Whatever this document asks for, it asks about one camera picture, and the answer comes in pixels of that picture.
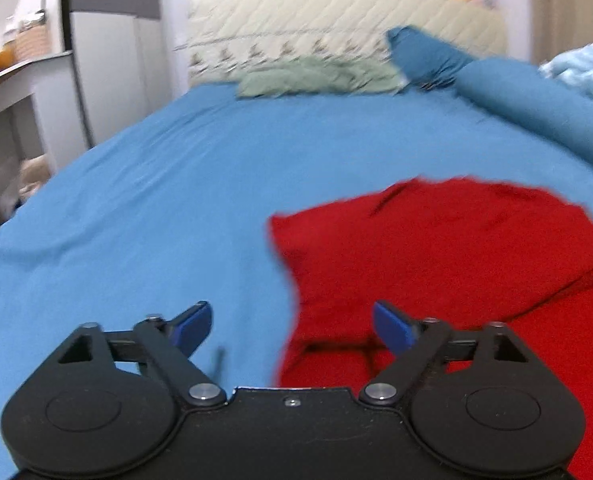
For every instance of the white shelf unit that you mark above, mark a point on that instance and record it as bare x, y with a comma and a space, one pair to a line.
16, 95

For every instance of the orange jar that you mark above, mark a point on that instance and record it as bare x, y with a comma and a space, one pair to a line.
0, 57

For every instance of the blue pillow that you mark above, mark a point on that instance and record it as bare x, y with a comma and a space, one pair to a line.
426, 55

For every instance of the bed with blue sheet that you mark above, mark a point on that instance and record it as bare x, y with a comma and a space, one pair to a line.
151, 210

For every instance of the blue duvet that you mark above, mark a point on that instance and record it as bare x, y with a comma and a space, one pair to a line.
526, 97

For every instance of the green pillow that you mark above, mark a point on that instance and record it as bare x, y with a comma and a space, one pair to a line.
316, 77

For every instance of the beige quilted headboard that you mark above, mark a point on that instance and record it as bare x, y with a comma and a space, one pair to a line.
326, 15

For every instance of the grey and white wardrobe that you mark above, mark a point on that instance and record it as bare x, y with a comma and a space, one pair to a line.
111, 60

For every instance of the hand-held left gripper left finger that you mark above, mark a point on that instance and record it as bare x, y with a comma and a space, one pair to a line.
195, 329

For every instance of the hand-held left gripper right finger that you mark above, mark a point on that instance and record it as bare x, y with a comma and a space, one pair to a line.
392, 329

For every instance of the red garment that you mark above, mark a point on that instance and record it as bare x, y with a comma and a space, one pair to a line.
426, 250

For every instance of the wicker basket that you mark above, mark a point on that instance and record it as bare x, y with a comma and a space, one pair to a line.
32, 37

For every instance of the light blue patterned blanket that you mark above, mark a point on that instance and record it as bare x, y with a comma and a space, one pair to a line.
586, 70

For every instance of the cream plush toy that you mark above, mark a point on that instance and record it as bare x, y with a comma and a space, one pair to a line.
32, 175

